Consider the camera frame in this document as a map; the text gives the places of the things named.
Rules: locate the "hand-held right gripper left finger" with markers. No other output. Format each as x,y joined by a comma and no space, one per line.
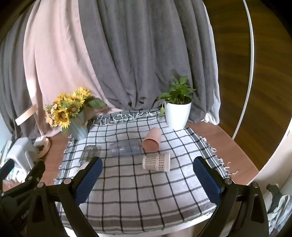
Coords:
87,180

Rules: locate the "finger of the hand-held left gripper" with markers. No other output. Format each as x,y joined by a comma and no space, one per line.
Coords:
36,173
6,167

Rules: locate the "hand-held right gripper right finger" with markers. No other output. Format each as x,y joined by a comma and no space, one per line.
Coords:
207,182

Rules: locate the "patterned paper cup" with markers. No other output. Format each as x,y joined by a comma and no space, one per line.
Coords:
157,162

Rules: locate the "clear glass cup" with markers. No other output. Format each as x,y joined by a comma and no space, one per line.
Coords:
90,153

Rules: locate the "pink cup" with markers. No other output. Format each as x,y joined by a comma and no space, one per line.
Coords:
152,139

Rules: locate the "white plastic stool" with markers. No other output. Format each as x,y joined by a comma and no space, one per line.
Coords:
19,150

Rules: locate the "round wooden tray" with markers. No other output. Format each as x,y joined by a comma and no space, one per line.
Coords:
45,148

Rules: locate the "clear plastic bottle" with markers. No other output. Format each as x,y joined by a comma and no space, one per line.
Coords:
125,148

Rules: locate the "blue ribbed vase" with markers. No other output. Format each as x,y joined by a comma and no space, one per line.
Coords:
78,128

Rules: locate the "checkered tablecloth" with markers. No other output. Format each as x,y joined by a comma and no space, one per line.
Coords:
141,200

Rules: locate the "sunflower bouquet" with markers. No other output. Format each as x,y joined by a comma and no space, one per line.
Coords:
66,107

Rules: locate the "grey and white cloth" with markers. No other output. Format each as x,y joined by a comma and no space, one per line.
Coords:
278,205

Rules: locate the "green plant in white pot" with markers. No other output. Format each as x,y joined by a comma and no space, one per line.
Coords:
176,114

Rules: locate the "grey curtain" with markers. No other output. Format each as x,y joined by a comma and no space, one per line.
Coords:
11,91
146,57

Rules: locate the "pink curtain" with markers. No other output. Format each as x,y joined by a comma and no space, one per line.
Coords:
57,63

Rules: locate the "white hoop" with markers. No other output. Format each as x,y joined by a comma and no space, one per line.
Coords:
250,68

